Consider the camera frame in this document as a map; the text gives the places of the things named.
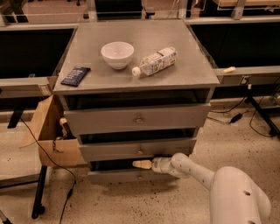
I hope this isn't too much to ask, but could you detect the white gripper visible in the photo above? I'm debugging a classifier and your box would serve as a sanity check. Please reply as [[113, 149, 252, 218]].
[[132, 157, 174, 174]]

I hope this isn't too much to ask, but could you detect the grey bottom drawer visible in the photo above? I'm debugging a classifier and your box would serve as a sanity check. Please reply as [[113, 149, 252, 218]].
[[87, 158, 175, 185]]

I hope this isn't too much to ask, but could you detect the grey drawer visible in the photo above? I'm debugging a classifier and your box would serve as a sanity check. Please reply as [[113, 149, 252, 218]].
[[64, 103, 210, 136], [87, 158, 175, 185], [80, 137, 196, 162]]

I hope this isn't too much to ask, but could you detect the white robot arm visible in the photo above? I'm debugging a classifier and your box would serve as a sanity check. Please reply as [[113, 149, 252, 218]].
[[132, 153, 271, 224]]

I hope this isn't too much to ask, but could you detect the grey middle drawer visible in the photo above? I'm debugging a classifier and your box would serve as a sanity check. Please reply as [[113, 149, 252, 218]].
[[80, 137, 196, 162]]

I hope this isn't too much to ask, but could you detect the grey top drawer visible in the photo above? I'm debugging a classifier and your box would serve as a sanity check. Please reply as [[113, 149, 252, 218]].
[[64, 103, 210, 136]]

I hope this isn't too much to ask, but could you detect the grey drawer cabinet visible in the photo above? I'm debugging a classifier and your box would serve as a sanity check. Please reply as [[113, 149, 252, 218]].
[[52, 19, 221, 165]]

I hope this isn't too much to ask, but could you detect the brown cardboard box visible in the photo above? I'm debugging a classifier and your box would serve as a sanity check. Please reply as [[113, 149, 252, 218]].
[[20, 95, 85, 167]]

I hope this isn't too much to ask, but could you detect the clear plastic bottle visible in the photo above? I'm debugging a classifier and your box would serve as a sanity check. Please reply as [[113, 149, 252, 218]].
[[132, 46, 178, 77]]

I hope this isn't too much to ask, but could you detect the dark blue snack packet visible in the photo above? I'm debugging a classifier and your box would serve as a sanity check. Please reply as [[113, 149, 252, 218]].
[[61, 66, 90, 87]]

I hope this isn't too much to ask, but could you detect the white ceramic bowl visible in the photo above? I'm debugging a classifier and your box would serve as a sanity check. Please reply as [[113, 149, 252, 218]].
[[101, 41, 134, 69]]

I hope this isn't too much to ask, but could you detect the black table leg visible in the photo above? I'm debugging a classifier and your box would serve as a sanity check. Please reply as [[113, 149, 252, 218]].
[[31, 165, 47, 220]]

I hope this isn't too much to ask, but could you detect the small cream foam piece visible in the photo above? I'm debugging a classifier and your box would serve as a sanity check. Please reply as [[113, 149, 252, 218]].
[[223, 66, 236, 74]]

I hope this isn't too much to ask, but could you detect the black stand leg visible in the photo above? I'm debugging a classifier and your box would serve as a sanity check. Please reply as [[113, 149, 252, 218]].
[[245, 84, 280, 137]]

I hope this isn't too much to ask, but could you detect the black floor cable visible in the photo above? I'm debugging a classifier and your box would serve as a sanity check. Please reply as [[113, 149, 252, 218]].
[[18, 117, 77, 224]]

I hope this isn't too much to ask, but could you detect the black power adapter cable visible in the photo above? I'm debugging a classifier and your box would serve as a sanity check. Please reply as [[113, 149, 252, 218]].
[[206, 95, 249, 124]]

